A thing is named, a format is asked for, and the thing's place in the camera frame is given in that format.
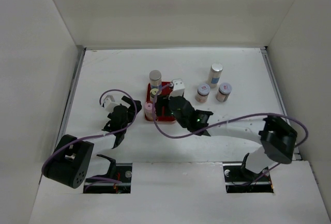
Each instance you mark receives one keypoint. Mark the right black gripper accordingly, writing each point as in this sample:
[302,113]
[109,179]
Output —
[162,100]

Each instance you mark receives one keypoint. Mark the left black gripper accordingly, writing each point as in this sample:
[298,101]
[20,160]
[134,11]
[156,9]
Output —
[130,102]

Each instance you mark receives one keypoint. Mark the yellow cap spice bottle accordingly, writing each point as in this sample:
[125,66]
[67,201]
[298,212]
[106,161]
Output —
[153,94]

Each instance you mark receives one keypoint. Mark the pink cap spice bottle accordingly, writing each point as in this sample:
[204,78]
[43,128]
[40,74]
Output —
[148,108]

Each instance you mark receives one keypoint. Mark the tall bottle grey cap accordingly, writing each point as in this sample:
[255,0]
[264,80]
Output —
[155,79]

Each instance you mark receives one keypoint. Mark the tall bottle silver cap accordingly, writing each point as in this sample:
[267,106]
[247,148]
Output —
[214,74]

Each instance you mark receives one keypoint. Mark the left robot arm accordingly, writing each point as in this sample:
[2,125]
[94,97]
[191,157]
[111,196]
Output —
[68,165]

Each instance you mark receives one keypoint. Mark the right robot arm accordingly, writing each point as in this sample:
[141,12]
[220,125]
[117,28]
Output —
[276,138]

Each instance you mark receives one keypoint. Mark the red lacquer tray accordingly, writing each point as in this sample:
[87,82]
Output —
[168,118]

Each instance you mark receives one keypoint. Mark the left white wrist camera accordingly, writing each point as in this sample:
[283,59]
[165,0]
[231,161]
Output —
[109,103]

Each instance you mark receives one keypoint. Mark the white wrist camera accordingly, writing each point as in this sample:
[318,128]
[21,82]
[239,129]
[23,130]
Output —
[109,103]
[178,88]

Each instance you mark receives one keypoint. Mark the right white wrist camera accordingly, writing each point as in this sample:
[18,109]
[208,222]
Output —
[178,88]

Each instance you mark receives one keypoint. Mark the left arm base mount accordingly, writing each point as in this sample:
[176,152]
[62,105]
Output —
[105,175]

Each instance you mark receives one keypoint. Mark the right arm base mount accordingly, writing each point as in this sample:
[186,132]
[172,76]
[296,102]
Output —
[237,181]

